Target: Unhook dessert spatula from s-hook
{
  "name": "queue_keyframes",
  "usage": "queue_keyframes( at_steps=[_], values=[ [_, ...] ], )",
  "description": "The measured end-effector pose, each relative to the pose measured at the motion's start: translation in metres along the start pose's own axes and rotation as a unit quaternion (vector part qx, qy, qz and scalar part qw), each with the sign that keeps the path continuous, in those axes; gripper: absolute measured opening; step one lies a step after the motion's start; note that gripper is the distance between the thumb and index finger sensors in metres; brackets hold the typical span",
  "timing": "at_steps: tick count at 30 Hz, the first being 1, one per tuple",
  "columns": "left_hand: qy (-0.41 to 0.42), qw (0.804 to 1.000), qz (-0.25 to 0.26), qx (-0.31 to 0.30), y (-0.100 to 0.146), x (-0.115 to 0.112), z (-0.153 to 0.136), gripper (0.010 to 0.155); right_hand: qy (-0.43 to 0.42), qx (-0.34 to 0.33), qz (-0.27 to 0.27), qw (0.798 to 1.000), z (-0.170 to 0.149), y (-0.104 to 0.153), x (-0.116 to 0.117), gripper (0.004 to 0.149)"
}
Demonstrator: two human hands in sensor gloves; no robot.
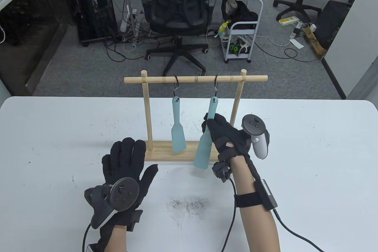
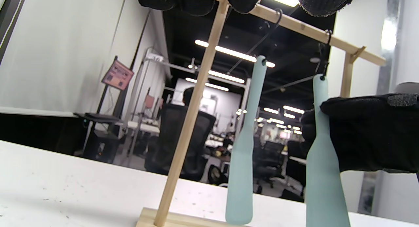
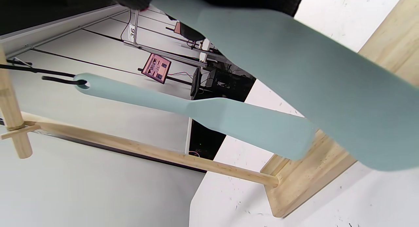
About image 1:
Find person's left hand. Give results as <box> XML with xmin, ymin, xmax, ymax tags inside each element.
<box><xmin>84</xmin><ymin>137</ymin><xmax>158</xmax><ymax>230</ymax></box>

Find person's right hand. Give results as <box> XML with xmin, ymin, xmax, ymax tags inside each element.
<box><xmin>202</xmin><ymin>113</ymin><xmax>252</xmax><ymax>161</ymax></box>

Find large teal silicone spatula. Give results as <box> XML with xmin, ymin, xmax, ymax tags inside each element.
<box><xmin>193</xmin><ymin>97</ymin><xmax>219</xmax><ymax>171</ymax></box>

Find person's left forearm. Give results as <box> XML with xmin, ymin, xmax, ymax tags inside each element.
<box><xmin>102</xmin><ymin>225</ymin><xmax>128</xmax><ymax>252</ymax></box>

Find person's right forearm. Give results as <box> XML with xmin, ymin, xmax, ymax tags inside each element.
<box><xmin>230</xmin><ymin>154</ymin><xmax>281</xmax><ymax>252</ymax></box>

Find grey controller on left glove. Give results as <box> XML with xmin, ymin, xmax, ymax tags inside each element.
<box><xmin>84</xmin><ymin>177</ymin><xmax>140</xmax><ymax>230</ymax></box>

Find grey controller on glove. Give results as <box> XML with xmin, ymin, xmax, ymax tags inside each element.
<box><xmin>242</xmin><ymin>114</ymin><xmax>270</xmax><ymax>160</ymax></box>
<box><xmin>84</xmin><ymin>177</ymin><xmax>140</xmax><ymax>230</ymax></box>

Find small teal silicone spatula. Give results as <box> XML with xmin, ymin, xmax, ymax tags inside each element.
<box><xmin>171</xmin><ymin>96</ymin><xmax>187</xmax><ymax>154</ymax></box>

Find wooden hanging rack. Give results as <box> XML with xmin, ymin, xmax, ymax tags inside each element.
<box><xmin>124</xmin><ymin>70</ymin><xmax>268</xmax><ymax>162</ymax></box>

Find grey controller on right glove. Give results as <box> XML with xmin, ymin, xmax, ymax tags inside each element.
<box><xmin>242</xmin><ymin>114</ymin><xmax>270</xmax><ymax>160</ymax></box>

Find black green shoes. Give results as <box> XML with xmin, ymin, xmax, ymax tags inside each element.
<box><xmin>228</xmin><ymin>42</ymin><xmax>252</xmax><ymax>56</ymax></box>

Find black armband with box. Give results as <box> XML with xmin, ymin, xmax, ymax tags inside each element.
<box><xmin>234</xmin><ymin>178</ymin><xmax>279</xmax><ymax>212</ymax></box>

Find yellow green spray bottle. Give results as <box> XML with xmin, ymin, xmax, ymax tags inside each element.
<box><xmin>218</xmin><ymin>20</ymin><xmax>232</xmax><ymax>38</ymax></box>

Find white rolling cart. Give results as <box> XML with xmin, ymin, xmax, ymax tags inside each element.
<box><xmin>224</xmin><ymin>0</ymin><xmax>264</xmax><ymax>64</ymax></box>

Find black bag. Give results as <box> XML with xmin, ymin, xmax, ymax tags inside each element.
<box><xmin>221</xmin><ymin>0</ymin><xmax>258</xmax><ymax>30</ymax></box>

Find yellow white power strip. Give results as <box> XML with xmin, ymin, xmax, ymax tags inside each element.
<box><xmin>278</xmin><ymin>16</ymin><xmax>299</xmax><ymax>26</ymax></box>

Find black mesh office chair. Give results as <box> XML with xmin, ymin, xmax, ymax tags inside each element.
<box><xmin>140</xmin><ymin>0</ymin><xmax>218</xmax><ymax>77</ymax></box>

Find brown cardboard piece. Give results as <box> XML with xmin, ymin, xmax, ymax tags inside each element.
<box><xmin>304</xmin><ymin>26</ymin><xmax>328</xmax><ymax>58</ymax></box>

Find black computer tower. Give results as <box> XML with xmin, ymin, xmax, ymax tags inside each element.
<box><xmin>70</xmin><ymin>0</ymin><xmax>119</xmax><ymax>47</ymax></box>

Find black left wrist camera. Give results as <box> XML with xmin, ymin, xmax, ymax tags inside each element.
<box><xmin>126</xmin><ymin>209</ymin><xmax>144</xmax><ymax>232</ymax></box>

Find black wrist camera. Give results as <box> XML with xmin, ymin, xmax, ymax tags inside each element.
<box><xmin>126</xmin><ymin>209</ymin><xmax>144</xmax><ymax>232</ymax></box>
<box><xmin>212</xmin><ymin>160</ymin><xmax>232</xmax><ymax>183</ymax></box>

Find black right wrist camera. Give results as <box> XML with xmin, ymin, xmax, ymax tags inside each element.
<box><xmin>212</xmin><ymin>160</ymin><xmax>232</xmax><ymax>183</ymax></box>

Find black cable at left wrist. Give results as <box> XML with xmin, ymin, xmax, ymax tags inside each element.
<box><xmin>82</xmin><ymin>222</ymin><xmax>92</xmax><ymax>252</ymax></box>

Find black cable of wrist camera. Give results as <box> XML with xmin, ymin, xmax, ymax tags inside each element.
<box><xmin>218</xmin><ymin>179</ymin><xmax>237</xmax><ymax>252</ymax></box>

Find black cable of armband box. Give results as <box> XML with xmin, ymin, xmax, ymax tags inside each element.
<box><xmin>272</xmin><ymin>208</ymin><xmax>326</xmax><ymax>252</ymax></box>

